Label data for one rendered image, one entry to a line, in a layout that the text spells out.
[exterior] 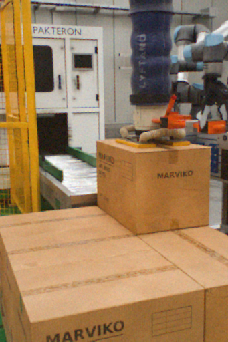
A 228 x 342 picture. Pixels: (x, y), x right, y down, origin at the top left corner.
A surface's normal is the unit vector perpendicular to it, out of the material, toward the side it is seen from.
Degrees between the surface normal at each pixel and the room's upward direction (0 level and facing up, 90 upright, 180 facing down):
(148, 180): 90
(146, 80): 74
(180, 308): 90
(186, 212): 90
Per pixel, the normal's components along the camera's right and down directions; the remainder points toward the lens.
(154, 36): 0.11, -0.05
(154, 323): 0.35, 0.15
